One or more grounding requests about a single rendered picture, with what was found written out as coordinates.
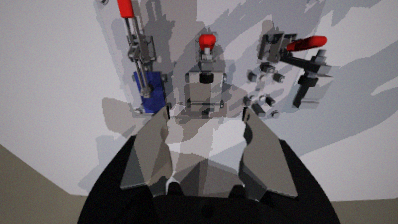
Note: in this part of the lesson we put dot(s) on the dark blue flat plate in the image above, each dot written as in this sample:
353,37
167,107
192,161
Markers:
158,98

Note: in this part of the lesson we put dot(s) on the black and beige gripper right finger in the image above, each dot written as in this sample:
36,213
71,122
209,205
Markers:
274,175

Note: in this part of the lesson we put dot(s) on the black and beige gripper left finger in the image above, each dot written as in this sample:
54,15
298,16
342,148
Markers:
139,171

